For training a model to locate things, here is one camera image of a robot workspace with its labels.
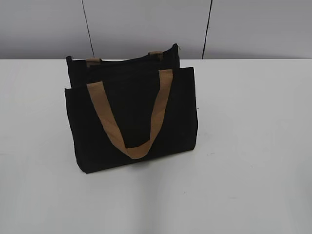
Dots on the black canvas tote bag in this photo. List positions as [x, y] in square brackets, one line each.
[123, 112]

